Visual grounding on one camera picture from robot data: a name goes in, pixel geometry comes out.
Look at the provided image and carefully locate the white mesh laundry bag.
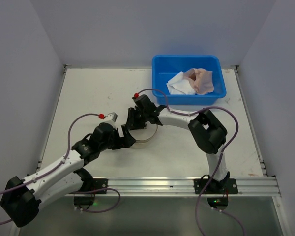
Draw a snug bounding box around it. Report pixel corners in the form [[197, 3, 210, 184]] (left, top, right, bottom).
[[130, 123, 158, 149]]

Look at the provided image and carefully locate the white padded bra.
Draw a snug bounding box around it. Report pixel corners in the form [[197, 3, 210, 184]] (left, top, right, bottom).
[[166, 71, 195, 95]]

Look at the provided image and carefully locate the pink beige bra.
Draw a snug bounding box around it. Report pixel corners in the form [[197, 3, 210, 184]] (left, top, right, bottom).
[[184, 68, 214, 95]]

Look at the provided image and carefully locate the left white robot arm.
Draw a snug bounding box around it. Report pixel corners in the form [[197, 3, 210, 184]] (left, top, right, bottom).
[[0, 123, 136, 228]]

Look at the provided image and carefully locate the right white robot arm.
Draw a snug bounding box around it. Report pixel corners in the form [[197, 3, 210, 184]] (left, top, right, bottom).
[[126, 95, 230, 191]]

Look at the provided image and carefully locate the blue plastic bin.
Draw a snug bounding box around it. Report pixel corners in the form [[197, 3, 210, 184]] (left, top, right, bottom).
[[152, 55, 227, 105]]

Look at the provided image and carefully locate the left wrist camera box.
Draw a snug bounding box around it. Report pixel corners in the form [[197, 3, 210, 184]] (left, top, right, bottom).
[[98, 112, 118, 124]]

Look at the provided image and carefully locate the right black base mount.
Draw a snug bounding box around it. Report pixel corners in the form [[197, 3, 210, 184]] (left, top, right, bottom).
[[193, 174, 239, 210]]

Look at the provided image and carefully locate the aluminium front rail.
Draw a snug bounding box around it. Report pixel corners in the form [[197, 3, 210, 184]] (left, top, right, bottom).
[[24, 176, 283, 196]]

